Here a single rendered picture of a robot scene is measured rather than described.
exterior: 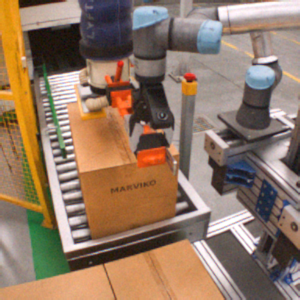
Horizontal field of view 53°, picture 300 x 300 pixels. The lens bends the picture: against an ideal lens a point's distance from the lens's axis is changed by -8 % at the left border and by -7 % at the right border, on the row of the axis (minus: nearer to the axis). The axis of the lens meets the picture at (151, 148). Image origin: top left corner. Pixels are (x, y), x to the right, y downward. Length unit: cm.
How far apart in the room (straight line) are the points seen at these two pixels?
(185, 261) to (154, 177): 39
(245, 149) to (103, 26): 74
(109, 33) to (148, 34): 53
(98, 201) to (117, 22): 71
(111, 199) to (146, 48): 78
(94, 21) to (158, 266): 101
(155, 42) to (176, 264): 98
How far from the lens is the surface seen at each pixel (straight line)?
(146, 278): 136
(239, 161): 136
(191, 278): 137
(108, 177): 125
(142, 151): 79
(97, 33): 121
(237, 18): 79
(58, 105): 271
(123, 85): 116
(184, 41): 68
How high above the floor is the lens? 169
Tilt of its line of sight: 35 degrees down
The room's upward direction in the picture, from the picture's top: straight up
